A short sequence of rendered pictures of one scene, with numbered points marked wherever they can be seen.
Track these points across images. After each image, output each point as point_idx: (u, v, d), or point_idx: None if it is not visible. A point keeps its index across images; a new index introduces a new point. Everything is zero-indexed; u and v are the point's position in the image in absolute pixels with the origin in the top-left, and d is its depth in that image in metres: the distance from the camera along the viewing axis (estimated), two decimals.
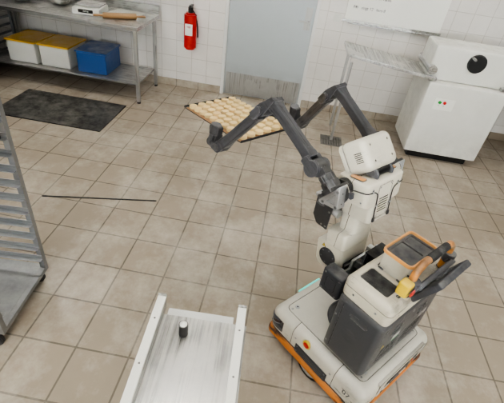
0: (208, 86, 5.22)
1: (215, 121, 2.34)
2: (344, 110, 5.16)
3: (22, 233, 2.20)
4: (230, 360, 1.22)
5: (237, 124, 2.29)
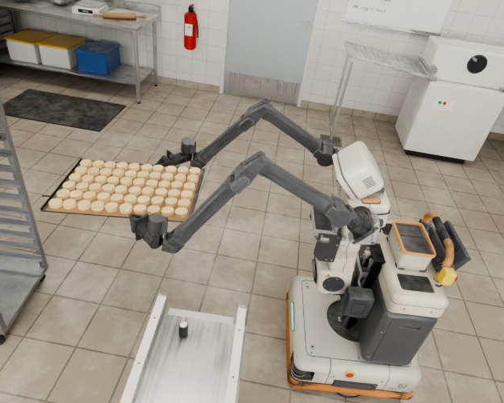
0: (208, 86, 5.22)
1: (117, 209, 1.57)
2: (344, 110, 5.16)
3: (22, 233, 2.20)
4: (230, 360, 1.22)
5: (152, 199, 1.62)
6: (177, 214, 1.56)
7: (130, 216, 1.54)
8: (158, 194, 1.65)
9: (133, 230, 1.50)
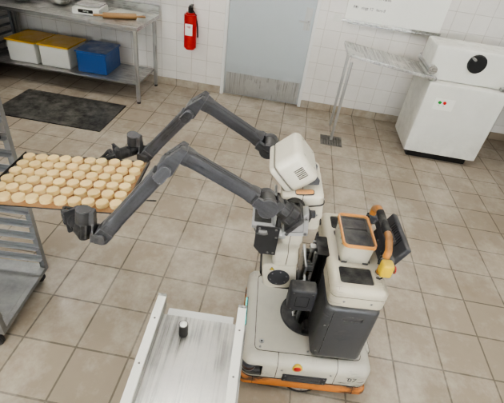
0: (208, 86, 5.22)
1: (51, 201, 1.57)
2: (344, 110, 5.16)
3: (22, 233, 2.20)
4: (230, 360, 1.22)
5: (88, 191, 1.61)
6: (110, 206, 1.55)
7: (62, 208, 1.54)
8: (96, 187, 1.65)
9: (64, 222, 1.50)
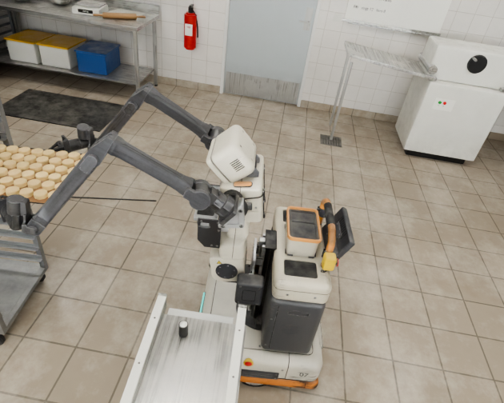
0: (208, 86, 5.22)
1: None
2: (344, 110, 5.16)
3: (22, 233, 2.20)
4: (230, 360, 1.22)
5: (29, 181, 1.60)
6: (48, 197, 1.54)
7: None
8: (38, 177, 1.63)
9: None
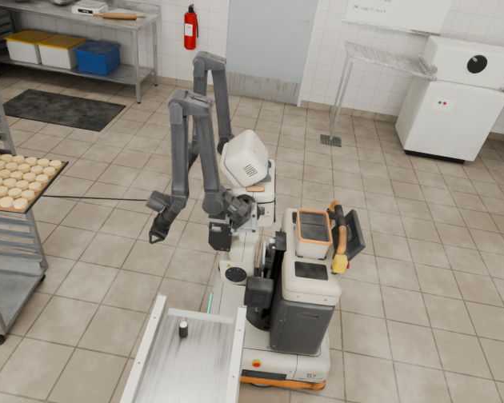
0: (208, 86, 5.22)
1: None
2: (344, 110, 5.16)
3: (22, 233, 2.20)
4: (230, 360, 1.22)
5: None
6: (14, 205, 1.57)
7: None
8: (5, 185, 1.67)
9: (150, 229, 1.51)
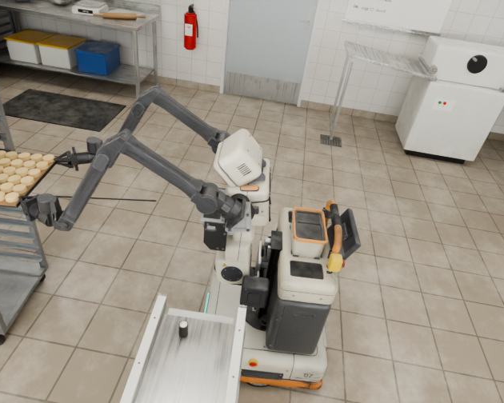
0: (208, 86, 5.22)
1: None
2: (344, 110, 5.16)
3: (22, 233, 2.20)
4: (230, 360, 1.22)
5: None
6: (6, 199, 1.56)
7: (25, 201, 1.60)
8: None
9: None
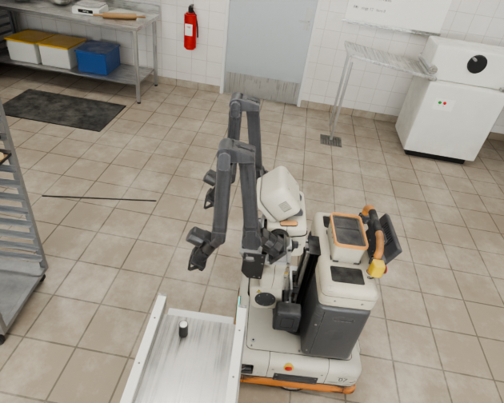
0: (208, 86, 5.22)
1: None
2: (344, 110, 5.16)
3: (22, 233, 2.20)
4: (230, 360, 1.22)
5: None
6: None
7: (189, 265, 1.67)
8: None
9: (190, 257, 1.62)
